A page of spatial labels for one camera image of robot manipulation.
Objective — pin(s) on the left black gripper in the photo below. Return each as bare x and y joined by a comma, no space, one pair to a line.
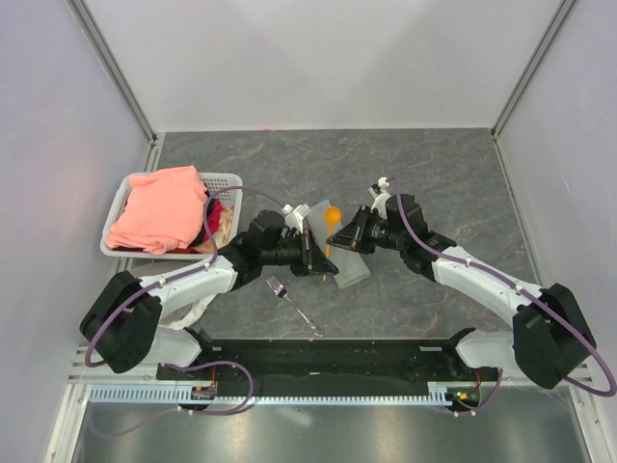
323,265

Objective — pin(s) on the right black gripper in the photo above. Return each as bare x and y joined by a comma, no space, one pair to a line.
349,235

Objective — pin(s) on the grey cloth napkin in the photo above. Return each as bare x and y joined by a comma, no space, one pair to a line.
352,268

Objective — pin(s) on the orange plastic spoon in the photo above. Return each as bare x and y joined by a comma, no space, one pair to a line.
332,218

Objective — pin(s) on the clear-handled metal fork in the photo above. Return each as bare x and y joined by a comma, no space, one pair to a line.
281,292

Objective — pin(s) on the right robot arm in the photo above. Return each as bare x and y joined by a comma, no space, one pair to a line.
547,336

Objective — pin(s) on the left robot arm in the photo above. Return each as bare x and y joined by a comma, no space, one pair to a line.
123,326

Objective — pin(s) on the beige patterned cloth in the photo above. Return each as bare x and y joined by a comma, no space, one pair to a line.
224,229

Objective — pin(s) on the dark red cloth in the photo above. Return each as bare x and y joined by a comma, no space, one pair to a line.
214,212

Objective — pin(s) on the white plastic basket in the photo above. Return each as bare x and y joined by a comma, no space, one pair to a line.
230,200

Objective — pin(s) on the grey and white cloth pile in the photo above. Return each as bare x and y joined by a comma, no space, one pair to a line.
186,316

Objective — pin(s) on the salmon pink folded cloth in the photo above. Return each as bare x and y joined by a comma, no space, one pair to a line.
163,212

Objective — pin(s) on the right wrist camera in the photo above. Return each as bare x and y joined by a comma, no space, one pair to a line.
380,194

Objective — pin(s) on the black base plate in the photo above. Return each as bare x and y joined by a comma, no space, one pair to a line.
415,360

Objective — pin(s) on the blue-grey cable duct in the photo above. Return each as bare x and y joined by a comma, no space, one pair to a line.
192,395

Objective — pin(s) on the left aluminium frame post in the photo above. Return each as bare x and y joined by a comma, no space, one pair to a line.
107,58

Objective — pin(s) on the aluminium frame post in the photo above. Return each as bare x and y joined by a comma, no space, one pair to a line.
538,56
107,58

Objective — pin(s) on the right aluminium frame post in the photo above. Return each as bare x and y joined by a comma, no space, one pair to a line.
538,56

